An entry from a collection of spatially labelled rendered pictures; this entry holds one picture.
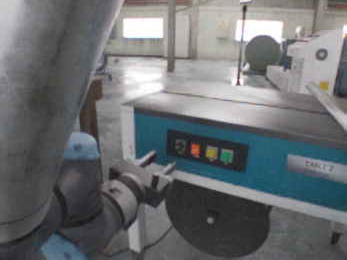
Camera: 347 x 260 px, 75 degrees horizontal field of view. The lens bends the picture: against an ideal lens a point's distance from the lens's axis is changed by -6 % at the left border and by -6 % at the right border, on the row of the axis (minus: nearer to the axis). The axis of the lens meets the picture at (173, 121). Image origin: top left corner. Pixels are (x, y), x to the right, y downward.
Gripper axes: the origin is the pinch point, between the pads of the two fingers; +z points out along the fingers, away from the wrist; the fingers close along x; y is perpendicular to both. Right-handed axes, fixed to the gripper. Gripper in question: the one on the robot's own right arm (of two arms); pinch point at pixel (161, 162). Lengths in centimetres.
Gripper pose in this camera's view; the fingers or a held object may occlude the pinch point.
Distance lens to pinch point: 63.6
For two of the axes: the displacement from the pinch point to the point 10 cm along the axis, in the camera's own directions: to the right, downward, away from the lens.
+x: -8.8, -3.2, 3.5
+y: 1.7, -9.0, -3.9
